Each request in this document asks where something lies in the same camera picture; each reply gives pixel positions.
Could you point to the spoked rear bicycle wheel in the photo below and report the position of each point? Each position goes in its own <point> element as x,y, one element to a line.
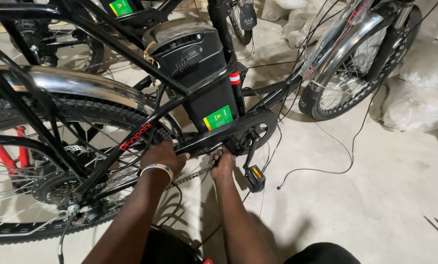
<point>17,223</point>

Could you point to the person's right fingers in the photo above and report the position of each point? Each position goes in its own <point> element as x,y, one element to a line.
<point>222,154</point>

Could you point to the black bicycle in background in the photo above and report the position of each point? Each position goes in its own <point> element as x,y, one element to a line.
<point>57,47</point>

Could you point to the person's left hand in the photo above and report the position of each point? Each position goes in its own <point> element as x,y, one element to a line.
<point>160,156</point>

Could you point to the chrome rear fender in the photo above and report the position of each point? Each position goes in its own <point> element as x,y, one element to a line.
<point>79,86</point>

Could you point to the spoked bicycle wheel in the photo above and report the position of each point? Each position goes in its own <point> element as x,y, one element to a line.
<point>17,223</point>
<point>351,88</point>

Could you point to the chrome front fender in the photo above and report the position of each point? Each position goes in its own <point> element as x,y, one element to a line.
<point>345,47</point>

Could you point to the black suspension fork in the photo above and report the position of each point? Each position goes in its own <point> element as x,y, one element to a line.
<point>388,47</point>

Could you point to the crumpled white plastic sheet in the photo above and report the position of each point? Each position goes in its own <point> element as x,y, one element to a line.
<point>296,25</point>

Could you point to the rear derailleur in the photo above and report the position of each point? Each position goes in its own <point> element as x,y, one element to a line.
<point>85,214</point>

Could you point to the clear plastic frame wrap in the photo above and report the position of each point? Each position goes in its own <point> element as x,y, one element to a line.
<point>332,36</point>

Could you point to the black bicycle battery pack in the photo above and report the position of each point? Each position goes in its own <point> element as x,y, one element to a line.
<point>200,62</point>

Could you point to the chrome fender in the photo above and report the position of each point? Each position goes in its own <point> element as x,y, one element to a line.
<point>79,86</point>
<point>345,47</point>

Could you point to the white and blue wristband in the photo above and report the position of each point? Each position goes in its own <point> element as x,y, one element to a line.
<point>159,168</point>

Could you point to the person's black shorts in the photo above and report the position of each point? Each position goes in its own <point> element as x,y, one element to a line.
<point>321,255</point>

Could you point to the rear hub with sprockets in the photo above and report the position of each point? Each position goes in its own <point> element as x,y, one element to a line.
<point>55,187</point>

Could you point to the black rear carrier rack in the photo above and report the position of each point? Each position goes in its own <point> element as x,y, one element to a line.
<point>24,106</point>

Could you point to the person's right hand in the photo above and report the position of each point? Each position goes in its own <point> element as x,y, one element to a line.
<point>222,165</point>

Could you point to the black pedal with orange reflector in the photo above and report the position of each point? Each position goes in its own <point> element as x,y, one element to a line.
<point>255,178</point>

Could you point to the black mud flap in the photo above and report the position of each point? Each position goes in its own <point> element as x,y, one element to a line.
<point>308,101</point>

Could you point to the heap of white plastic bags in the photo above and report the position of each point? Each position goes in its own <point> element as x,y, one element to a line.
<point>421,95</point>

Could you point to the red metal stand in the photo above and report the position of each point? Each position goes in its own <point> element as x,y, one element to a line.
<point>6,157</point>

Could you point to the black bicycle frame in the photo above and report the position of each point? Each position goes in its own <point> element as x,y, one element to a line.
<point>131,58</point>

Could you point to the spoked front bicycle wheel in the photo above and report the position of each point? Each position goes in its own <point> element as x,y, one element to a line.
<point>351,88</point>

